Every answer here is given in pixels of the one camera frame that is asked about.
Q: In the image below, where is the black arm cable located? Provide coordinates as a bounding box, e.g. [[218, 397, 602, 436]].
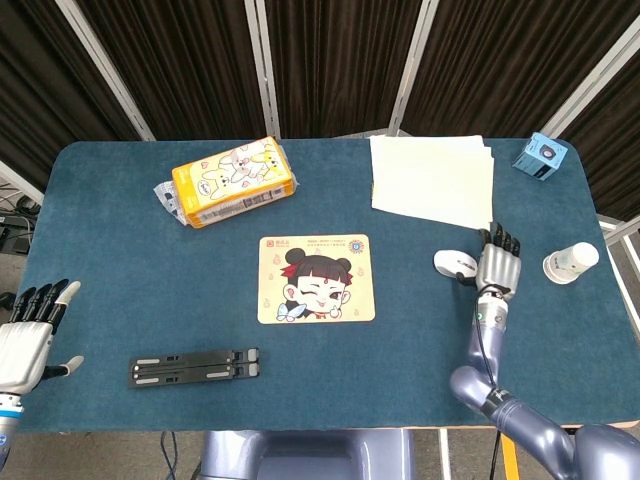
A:
[[472, 309, 504, 480]]

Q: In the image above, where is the black folding laptop stand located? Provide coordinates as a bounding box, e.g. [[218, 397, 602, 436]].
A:
[[127, 347, 261, 389]]

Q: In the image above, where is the yellow tissue pack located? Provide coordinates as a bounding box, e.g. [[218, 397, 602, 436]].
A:
[[152, 135, 300, 230]]

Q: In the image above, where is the pale yellow paper stack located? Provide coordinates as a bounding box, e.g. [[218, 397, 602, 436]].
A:
[[368, 133, 496, 232]]

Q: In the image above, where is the blue floor cable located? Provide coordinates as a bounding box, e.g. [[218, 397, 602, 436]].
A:
[[159, 430, 180, 480]]

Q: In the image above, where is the cartoon girl mouse pad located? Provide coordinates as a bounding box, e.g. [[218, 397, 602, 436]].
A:
[[257, 233, 376, 325]]

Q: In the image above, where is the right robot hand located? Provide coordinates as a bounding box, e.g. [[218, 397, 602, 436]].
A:
[[454, 222, 522, 302]]

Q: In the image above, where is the blue felt table cover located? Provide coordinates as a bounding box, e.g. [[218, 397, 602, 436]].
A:
[[22, 138, 640, 434]]

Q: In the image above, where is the white paper cup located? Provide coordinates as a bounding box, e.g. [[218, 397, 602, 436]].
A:
[[542, 241, 600, 285]]

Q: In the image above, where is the grey robot torso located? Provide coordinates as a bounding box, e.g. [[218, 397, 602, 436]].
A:
[[199, 428, 416, 480]]

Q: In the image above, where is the dark pleated folding screen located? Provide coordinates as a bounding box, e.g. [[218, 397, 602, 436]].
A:
[[0, 0, 640, 224]]

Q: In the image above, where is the white computer mouse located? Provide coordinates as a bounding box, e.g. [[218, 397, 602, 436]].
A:
[[432, 248, 481, 279]]

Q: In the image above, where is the small blue cardboard box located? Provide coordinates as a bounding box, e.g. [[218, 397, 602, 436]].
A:
[[510, 131, 571, 184]]

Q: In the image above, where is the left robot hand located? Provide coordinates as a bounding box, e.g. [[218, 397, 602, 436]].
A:
[[0, 279, 85, 395]]

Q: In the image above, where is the black floor equipment with cables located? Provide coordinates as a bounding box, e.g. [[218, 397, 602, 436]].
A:
[[0, 184, 42, 257]]

